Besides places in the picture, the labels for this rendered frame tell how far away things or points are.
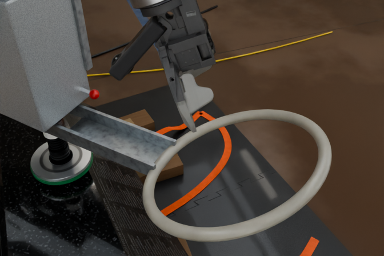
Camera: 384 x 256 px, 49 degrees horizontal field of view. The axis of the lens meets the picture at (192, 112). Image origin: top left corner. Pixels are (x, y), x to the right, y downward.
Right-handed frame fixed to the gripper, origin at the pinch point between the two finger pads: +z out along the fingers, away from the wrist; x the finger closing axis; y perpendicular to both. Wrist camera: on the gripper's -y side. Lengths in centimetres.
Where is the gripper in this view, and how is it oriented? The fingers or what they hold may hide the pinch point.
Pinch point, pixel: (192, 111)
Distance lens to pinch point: 73.4
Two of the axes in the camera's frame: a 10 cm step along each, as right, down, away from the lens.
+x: 0.2, -4.8, 8.8
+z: 3.3, 8.3, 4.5
